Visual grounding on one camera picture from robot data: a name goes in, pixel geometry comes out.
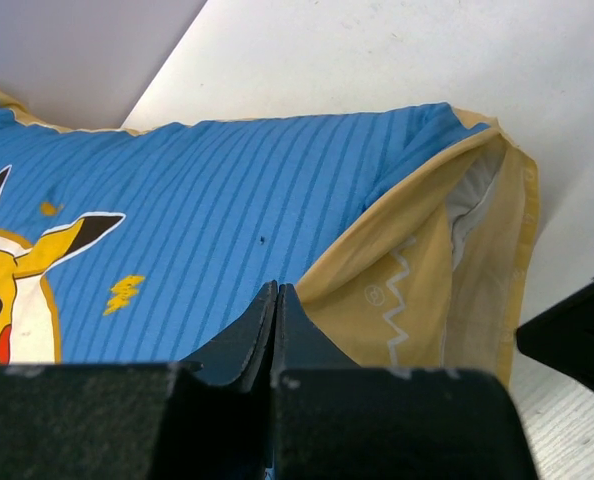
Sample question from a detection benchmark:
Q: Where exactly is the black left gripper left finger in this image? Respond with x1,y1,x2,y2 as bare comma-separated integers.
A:
182,280,278,393

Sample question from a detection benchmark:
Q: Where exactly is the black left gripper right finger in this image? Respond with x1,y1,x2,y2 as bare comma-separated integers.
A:
272,284,359,373

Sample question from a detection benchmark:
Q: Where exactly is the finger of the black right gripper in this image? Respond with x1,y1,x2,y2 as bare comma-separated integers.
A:
515,278,594,392

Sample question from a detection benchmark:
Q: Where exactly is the blue Pikachu pillowcase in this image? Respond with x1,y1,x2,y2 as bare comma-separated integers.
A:
0,91,540,382

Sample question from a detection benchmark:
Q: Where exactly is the white pillow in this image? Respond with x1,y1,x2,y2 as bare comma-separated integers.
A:
446,153,504,270

